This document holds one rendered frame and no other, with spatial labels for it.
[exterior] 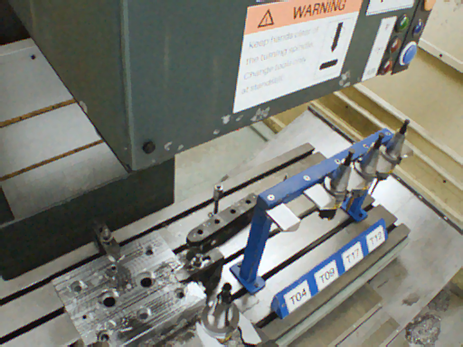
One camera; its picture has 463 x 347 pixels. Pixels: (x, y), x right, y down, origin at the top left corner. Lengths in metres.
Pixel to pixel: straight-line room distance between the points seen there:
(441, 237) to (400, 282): 0.23
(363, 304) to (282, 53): 1.09
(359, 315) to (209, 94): 1.08
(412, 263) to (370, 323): 0.28
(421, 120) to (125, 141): 1.25
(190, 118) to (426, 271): 1.25
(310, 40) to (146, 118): 0.18
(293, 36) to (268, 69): 0.04
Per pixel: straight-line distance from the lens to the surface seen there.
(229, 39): 0.34
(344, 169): 0.89
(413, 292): 1.48
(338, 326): 1.29
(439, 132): 1.47
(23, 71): 1.00
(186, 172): 1.79
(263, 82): 0.39
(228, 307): 0.65
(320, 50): 0.44
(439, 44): 1.39
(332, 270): 1.14
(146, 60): 0.30
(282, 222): 0.84
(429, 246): 1.54
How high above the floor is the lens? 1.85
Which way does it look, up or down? 45 degrees down
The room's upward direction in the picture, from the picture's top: 10 degrees clockwise
